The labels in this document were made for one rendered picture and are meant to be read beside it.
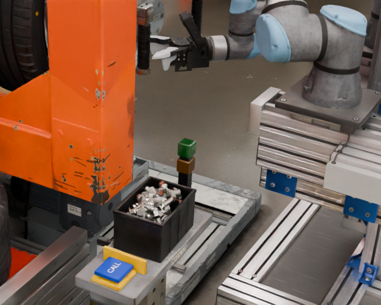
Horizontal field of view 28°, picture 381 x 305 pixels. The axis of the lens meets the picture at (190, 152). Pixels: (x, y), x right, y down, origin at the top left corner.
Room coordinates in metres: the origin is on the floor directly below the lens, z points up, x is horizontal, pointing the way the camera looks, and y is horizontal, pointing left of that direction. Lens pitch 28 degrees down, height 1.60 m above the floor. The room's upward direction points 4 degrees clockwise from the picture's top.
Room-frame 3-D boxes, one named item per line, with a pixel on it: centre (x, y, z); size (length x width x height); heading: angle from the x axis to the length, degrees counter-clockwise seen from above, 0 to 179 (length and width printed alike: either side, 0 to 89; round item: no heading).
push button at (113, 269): (1.47, 0.17, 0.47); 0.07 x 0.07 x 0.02; 65
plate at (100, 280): (1.47, 0.17, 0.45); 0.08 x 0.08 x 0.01; 65
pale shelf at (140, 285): (1.63, 0.09, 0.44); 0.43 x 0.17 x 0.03; 155
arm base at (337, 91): (1.81, -0.36, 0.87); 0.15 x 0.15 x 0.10
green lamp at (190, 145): (1.81, 0.01, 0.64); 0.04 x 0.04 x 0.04; 65
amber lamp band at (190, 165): (1.81, 0.01, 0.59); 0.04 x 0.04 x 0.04; 65
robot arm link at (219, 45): (2.13, -0.05, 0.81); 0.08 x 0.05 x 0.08; 20
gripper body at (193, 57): (2.10, 0.02, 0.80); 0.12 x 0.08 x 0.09; 110
